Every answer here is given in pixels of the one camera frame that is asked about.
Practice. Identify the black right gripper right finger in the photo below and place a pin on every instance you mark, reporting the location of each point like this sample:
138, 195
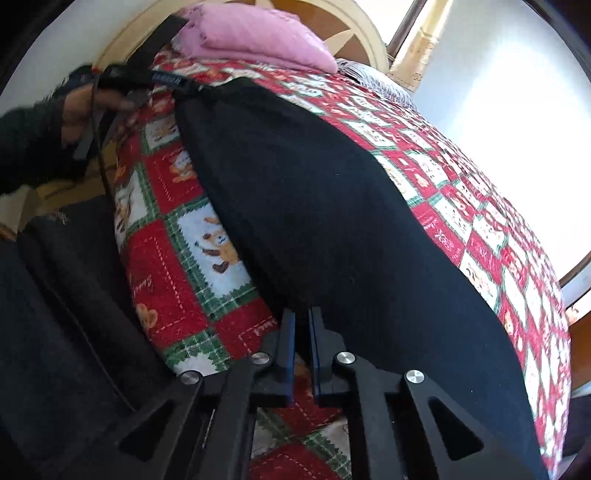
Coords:
402, 426

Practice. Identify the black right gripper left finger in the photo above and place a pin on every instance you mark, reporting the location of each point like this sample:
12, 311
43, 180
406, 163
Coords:
199, 427

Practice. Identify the black pants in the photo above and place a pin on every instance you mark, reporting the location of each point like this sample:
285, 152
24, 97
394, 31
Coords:
318, 222

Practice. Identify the person's left hand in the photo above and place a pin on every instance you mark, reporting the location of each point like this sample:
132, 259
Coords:
90, 110

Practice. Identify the pink folded blanket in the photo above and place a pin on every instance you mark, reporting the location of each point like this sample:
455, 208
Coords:
237, 31

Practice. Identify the red checkered Christmas bedspread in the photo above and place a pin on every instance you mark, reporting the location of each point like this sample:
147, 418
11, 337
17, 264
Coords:
196, 301

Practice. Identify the person's dark trousers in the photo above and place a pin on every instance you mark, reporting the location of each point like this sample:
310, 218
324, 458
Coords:
75, 359

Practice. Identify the brown wooden door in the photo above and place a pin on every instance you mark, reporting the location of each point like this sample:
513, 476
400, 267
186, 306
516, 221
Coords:
578, 316

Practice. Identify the cream wooden headboard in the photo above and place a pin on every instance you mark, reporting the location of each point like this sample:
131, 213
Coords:
342, 24

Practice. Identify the striped grey pillow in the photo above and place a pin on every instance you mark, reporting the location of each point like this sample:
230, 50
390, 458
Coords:
376, 81

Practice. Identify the yellow curtain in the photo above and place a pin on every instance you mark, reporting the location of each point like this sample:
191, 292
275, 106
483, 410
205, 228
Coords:
410, 64

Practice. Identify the window with dark frame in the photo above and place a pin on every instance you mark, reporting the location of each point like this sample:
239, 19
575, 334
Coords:
396, 21

